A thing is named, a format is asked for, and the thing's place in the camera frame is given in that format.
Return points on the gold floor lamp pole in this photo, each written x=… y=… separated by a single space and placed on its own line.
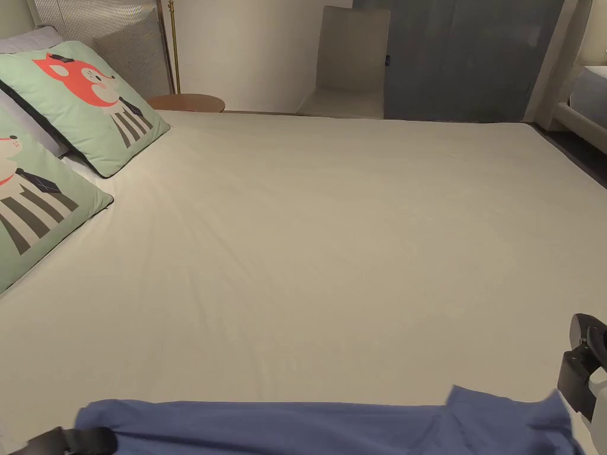
x=174 y=47

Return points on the green cushion with dog print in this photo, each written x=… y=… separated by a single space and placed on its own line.
x=33 y=208

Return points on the green cushion with fox print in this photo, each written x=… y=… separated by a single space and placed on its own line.
x=71 y=99

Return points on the ribbed padded headboard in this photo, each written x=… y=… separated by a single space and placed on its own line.
x=123 y=42

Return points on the blue shirt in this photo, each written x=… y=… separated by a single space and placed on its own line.
x=294 y=426

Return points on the white bed with pale frame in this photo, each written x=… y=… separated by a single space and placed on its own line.
x=588 y=104

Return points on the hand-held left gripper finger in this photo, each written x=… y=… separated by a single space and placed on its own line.
x=76 y=441

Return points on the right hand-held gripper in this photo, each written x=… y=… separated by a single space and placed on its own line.
x=581 y=384

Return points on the bed with beige sheet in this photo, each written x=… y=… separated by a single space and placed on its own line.
x=303 y=237

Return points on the grey pillow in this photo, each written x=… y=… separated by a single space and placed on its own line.
x=28 y=40
x=38 y=130

